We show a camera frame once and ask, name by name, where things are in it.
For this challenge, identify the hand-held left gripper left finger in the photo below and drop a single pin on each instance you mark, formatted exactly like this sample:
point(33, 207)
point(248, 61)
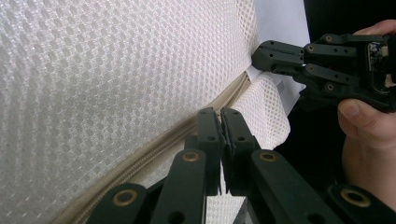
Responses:
point(210, 143)

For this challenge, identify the light blue table mat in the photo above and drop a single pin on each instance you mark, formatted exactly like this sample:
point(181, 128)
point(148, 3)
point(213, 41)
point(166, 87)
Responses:
point(280, 18)

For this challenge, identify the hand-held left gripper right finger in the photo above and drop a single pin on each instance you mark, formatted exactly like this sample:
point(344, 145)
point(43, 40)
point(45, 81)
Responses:
point(239, 146)

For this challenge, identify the white mesh laundry bag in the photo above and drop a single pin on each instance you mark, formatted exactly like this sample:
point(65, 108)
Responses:
point(109, 77)

